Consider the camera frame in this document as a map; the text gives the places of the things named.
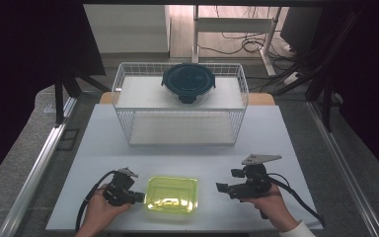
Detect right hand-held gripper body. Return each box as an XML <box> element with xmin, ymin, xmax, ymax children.
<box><xmin>229</xmin><ymin>153</ymin><xmax>283</xmax><ymax>200</ymax></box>

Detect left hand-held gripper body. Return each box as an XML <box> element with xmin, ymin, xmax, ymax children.
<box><xmin>103</xmin><ymin>166</ymin><xmax>140</xmax><ymax>207</ymax></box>

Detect yellow-green rectangular plastic container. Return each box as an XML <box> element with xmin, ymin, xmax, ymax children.
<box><xmin>143</xmin><ymin>175</ymin><xmax>199</xmax><ymax>215</ymax></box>

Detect white wire shelf rack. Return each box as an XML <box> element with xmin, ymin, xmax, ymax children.
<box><xmin>111</xmin><ymin>61</ymin><xmax>250</xmax><ymax>147</ymax></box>

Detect round dark teal lidded container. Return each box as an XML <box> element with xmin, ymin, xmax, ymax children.
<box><xmin>160</xmin><ymin>62</ymin><xmax>217</xmax><ymax>106</ymax></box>

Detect person's right hand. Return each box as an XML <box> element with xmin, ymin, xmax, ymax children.
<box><xmin>240</xmin><ymin>184</ymin><xmax>300</xmax><ymax>233</ymax></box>

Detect person's left hand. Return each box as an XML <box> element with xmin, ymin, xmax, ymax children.
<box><xmin>74</xmin><ymin>183</ymin><xmax>133</xmax><ymax>237</ymax></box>

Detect black metal stand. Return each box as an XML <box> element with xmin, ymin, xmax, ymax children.
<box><xmin>273</xmin><ymin>9</ymin><xmax>359</xmax><ymax>133</ymax></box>
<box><xmin>53</xmin><ymin>72</ymin><xmax>112</xmax><ymax>128</ymax></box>

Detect black curtain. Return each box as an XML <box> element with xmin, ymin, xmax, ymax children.
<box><xmin>309</xmin><ymin>0</ymin><xmax>379</xmax><ymax>187</ymax></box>
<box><xmin>0</xmin><ymin>0</ymin><xmax>107</xmax><ymax>194</ymax></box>

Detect white cabinet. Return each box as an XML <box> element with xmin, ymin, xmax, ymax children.
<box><xmin>83</xmin><ymin>4</ymin><xmax>172</xmax><ymax>55</ymax></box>

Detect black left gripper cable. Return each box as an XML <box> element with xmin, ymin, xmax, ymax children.
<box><xmin>74</xmin><ymin>169</ymin><xmax>116</xmax><ymax>233</ymax></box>

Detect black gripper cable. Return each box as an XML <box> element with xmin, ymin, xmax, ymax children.
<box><xmin>266</xmin><ymin>172</ymin><xmax>327</xmax><ymax>229</ymax></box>
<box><xmin>74</xmin><ymin>169</ymin><xmax>116</xmax><ymax>233</ymax></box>

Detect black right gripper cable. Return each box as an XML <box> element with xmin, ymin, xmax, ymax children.
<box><xmin>266</xmin><ymin>172</ymin><xmax>327</xmax><ymax>229</ymax></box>

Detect aluminium rail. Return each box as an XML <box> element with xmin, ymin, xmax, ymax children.
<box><xmin>0</xmin><ymin>96</ymin><xmax>79</xmax><ymax>237</ymax></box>
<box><xmin>306</xmin><ymin>100</ymin><xmax>379</xmax><ymax>237</ymax></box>

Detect black floor cables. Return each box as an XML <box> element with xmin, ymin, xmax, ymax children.
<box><xmin>197</xmin><ymin>5</ymin><xmax>294</xmax><ymax>57</ymax></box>

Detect white desk frame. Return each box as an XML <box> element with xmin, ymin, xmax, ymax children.
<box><xmin>191</xmin><ymin>4</ymin><xmax>283</xmax><ymax>77</ymax></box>

